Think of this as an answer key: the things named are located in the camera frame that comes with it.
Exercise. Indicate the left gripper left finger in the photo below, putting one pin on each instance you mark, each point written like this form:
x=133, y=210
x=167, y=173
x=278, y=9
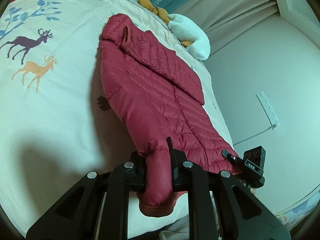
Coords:
x=96, y=207

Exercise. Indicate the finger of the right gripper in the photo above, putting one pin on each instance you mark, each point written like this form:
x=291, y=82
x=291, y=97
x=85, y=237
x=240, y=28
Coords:
x=231, y=158

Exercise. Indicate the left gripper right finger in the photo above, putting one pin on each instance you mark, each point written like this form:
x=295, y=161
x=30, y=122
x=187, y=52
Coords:
x=220, y=206

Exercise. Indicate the white power strip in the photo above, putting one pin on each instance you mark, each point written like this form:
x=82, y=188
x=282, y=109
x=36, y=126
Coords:
x=268, y=110

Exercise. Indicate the deer print duvet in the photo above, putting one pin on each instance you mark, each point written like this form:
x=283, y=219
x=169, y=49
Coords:
x=55, y=123

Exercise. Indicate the white goose plush toy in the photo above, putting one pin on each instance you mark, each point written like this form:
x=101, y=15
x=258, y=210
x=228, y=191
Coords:
x=189, y=34

